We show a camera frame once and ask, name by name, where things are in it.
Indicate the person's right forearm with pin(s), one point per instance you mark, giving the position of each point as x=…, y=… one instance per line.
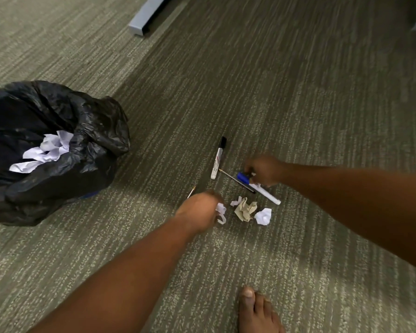
x=360, y=204

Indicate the person's right hand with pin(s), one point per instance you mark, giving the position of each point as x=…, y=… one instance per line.
x=267, y=169

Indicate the black trash bag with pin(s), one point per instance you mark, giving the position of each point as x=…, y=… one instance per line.
x=60, y=162

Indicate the person's left hand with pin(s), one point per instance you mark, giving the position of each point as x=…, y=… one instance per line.
x=196, y=212

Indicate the thin light pen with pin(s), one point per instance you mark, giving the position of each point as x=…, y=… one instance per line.
x=191, y=193

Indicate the person's right fingers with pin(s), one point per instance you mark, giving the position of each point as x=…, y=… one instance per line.
x=252, y=169

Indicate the white crumpled paper ball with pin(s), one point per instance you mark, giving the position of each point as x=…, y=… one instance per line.
x=263, y=217

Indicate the person's left fingers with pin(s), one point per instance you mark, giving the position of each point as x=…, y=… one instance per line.
x=216, y=199

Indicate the person's bare foot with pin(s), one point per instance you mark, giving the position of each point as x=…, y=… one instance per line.
x=258, y=313

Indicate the black capped white marker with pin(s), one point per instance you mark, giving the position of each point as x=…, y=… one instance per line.
x=217, y=162

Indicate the person's left forearm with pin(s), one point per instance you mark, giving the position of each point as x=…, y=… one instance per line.
x=124, y=280

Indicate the white paper strip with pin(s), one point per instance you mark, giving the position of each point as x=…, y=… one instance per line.
x=222, y=209

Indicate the crumpled white paper in bag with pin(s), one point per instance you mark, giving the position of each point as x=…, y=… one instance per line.
x=46, y=150

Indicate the small white paper scrap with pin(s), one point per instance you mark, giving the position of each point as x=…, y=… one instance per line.
x=235, y=202

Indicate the blue capped white marker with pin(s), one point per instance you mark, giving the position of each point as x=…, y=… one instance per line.
x=267, y=195

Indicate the thin black pen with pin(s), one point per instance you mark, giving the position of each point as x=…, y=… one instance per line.
x=236, y=180

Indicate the beige crumpled paper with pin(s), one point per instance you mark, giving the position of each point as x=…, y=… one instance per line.
x=244, y=210

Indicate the blue trash bin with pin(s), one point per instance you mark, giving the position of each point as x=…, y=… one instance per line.
x=90, y=194

